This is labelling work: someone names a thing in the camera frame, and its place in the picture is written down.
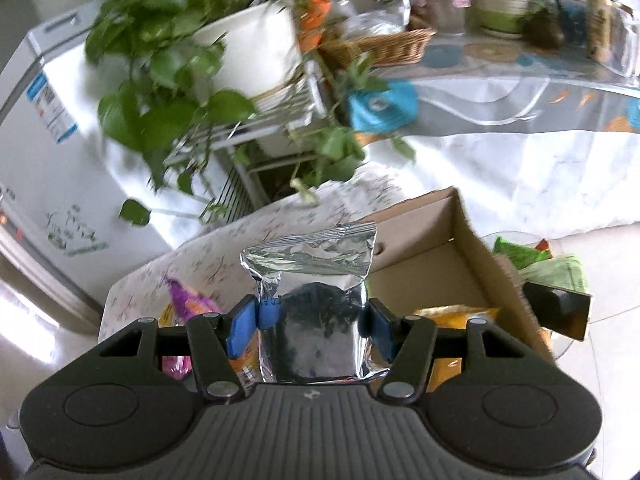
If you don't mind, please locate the large yellow snack packet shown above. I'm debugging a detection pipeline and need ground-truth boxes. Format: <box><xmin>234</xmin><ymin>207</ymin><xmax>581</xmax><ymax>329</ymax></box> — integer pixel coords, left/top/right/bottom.
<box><xmin>412</xmin><ymin>305</ymin><xmax>501</xmax><ymax>391</ymax></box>

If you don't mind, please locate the pale green plastic bag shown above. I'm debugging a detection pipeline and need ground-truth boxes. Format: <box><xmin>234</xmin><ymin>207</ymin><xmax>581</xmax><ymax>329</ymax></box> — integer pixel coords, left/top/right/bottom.
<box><xmin>520</xmin><ymin>254</ymin><xmax>587</xmax><ymax>295</ymax></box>

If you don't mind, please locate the wicker basket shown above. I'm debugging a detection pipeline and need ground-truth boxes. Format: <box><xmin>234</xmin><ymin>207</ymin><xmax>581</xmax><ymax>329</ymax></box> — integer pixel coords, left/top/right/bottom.
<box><xmin>320</xmin><ymin>27</ymin><xmax>437</xmax><ymax>68</ymax></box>

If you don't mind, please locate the yellow drink carton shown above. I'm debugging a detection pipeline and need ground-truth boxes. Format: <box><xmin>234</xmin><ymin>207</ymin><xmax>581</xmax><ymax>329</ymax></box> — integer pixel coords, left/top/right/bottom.
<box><xmin>585</xmin><ymin>0</ymin><xmax>617</xmax><ymax>62</ymax></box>

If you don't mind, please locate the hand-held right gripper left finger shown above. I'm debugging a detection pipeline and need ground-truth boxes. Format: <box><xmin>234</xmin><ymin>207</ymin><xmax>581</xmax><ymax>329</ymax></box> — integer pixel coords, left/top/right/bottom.
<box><xmin>37</xmin><ymin>294</ymin><xmax>261</xmax><ymax>402</ymax></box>

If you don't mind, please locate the silver foil snack packet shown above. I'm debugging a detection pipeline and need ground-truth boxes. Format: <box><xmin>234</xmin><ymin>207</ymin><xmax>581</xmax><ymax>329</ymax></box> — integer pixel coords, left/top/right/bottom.
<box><xmin>240</xmin><ymin>220</ymin><xmax>391</xmax><ymax>386</ymax></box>

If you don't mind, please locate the orange plastic object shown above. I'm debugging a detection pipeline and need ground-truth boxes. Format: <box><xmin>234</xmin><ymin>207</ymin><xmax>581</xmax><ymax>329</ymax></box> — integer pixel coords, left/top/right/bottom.
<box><xmin>299</xmin><ymin>0</ymin><xmax>334</xmax><ymax>54</ymax></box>

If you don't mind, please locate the white freezer with green print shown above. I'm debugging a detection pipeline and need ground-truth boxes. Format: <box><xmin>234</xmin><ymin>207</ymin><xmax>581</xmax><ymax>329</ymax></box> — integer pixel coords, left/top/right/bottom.
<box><xmin>0</xmin><ymin>0</ymin><xmax>236</xmax><ymax>321</ymax></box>

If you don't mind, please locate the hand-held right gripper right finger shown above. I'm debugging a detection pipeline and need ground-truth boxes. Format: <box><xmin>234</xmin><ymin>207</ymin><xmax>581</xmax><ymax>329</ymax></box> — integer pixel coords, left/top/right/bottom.
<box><xmin>361</xmin><ymin>298</ymin><xmax>583</xmax><ymax>402</ymax></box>

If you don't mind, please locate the glass jar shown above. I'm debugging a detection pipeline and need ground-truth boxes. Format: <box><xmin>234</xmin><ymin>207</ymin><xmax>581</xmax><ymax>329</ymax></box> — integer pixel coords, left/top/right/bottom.
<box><xmin>425</xmin><ymin>0</ymin><xmax>473</xmax><ymax>37</ymax></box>

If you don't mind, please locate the clear plastic bag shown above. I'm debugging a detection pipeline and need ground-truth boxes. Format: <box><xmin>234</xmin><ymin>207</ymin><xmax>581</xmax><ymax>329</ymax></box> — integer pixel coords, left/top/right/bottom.
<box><xmin>606</xmin><ymin>4</ymin><xmax>640</xmax><ymax>79</ymax></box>

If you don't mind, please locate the white metal plant stand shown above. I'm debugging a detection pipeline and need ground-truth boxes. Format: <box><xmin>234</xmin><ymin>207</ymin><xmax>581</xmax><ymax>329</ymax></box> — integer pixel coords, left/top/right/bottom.
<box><xmin>165</xmin><ymin>60</ymin><xmax>331</xmax><ymax>221</ymax></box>

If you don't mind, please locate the black smartphone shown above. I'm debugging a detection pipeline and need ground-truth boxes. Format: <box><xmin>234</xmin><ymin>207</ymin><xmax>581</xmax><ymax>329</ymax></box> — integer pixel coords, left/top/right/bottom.
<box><xmin>521</xmin><ymin>281</ymin><xmax>594</xmax><ymax>342</ymax></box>

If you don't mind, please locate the crinkled bag in basket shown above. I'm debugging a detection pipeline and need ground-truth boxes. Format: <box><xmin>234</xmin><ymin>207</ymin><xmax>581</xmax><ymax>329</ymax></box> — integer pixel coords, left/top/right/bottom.
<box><xmin>344</xmin><ymin>0</ymin><xmax>412</xmax><ymax>37</ymax></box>

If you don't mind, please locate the glass bowl with fruit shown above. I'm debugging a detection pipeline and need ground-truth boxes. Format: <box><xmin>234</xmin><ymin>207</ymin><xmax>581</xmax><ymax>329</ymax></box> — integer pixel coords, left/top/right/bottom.
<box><xmin>480</xmin><ymin>230</ymin><xmax>598</xmax><ymax>363</ymax></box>

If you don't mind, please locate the brown teapot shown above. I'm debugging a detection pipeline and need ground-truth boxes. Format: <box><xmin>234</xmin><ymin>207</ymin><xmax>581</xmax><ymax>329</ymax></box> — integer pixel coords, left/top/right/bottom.
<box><xmin>524</xmin><ymin>10</ymin><xmax>567</xmax><ymax>51</ymax></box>

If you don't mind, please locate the dark green snack packet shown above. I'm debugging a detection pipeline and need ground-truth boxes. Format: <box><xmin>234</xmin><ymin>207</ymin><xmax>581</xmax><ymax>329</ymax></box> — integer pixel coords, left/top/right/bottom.
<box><xmin>492</xmin><ymin>235</ymin><xmax>551</xmax><ymax>272</ymax></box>

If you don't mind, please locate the white planter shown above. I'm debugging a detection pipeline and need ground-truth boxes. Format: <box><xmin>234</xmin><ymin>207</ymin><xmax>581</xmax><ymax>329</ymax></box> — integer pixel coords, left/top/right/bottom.
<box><xmin>192</xmin><ymin>2</ymin><xmax>303</xmax><ymax>101</ymax></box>

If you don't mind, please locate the green trailing pothos plant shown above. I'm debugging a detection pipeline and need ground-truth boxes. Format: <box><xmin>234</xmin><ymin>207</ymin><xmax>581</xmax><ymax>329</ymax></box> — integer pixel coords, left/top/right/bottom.
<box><xmin>82</xmin><ymin>0</ymin><xmax>416</xmax><ymax>226</ymax></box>

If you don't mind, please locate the brown cardboard box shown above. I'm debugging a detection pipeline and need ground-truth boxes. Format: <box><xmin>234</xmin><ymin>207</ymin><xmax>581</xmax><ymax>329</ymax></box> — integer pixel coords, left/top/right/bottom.
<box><xmin>360</xmin><ymin>186</ymin><xmax>556</xmax><ymax>391</ymax></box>

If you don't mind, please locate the purple snack packet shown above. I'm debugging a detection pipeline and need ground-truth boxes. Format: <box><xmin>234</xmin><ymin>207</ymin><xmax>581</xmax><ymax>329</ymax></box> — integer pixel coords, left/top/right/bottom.
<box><xmin>162</xmin><ymin>277</ymin><xmax>223</xmax><ymax>322</ymax></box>

